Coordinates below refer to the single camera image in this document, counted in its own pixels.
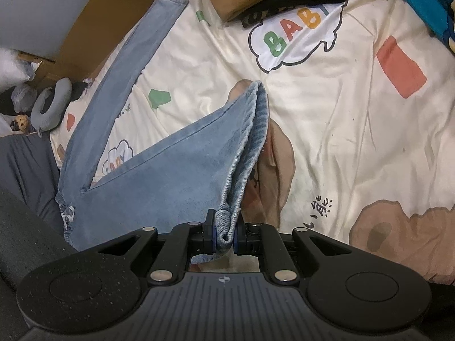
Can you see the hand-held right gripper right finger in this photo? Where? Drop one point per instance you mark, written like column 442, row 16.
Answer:
column 235, row 243

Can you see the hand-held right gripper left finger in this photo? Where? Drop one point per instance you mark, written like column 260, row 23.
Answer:
column 212, row 238

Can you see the blue denim pants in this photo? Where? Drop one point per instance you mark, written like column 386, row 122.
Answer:
column 160, row 184

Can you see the cream bear print blanket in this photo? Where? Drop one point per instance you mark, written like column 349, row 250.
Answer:
column 355, row 113

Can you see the dark grey cloth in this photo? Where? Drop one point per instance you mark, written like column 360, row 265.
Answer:
column 21, row 238

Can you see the dark grey pillow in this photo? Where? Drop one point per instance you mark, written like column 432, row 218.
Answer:
column 25, row 170

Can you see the black cloth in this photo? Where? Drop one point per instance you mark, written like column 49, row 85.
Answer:
column 80, row 87

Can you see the grey neck pillow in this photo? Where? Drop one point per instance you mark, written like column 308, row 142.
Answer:
column 41, row 113

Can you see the small teddy bear toy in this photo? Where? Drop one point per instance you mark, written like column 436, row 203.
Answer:
column 21, row 123

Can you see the clear plastic bag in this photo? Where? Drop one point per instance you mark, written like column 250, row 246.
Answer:
column 23, row 97

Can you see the small cardboard box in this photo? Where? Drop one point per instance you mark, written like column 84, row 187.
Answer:
column 39, row 71

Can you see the flattened brown cardboard box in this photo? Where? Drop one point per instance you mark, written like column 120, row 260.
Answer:
column 117, row 14

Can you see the white pillow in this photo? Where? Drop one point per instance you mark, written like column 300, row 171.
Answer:
column 14, row 67

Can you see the grey padded panel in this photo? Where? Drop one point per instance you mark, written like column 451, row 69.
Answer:
column 42, row 14

